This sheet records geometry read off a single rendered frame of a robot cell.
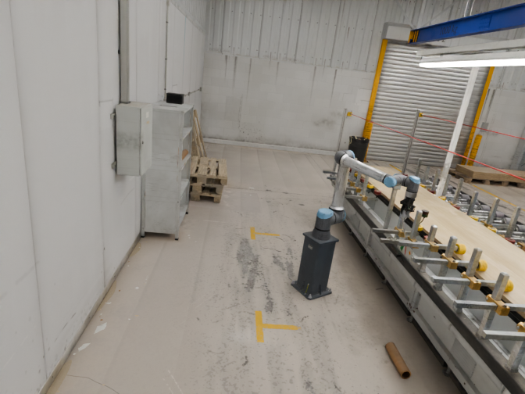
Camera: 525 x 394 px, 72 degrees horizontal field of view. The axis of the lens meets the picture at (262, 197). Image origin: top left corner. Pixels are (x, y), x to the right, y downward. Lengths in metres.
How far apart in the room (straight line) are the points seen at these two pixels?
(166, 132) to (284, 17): 6.96
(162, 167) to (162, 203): 0.44
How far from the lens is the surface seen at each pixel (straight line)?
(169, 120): 4.13
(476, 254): 2.63
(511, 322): 2.77
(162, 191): 4.33
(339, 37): 10.75
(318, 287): 3.74
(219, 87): 10.41
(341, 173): 3.48
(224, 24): 10.46
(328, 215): 3.44
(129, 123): 3.28
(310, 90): 10.57
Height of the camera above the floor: 2.03
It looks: 19 degrees down
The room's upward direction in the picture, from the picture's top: 7 degrees clockwise
